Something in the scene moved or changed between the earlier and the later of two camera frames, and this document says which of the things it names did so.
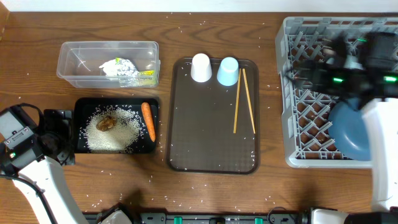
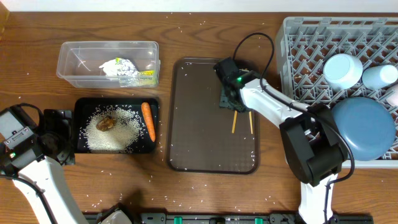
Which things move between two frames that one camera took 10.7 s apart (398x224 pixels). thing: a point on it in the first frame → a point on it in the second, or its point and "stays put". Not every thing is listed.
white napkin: x=110 y=68 stays put
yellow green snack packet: x=147 y=78 stays put
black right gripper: x=317 y=68 → x=225 y=102
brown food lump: x=106 y=123 stays put
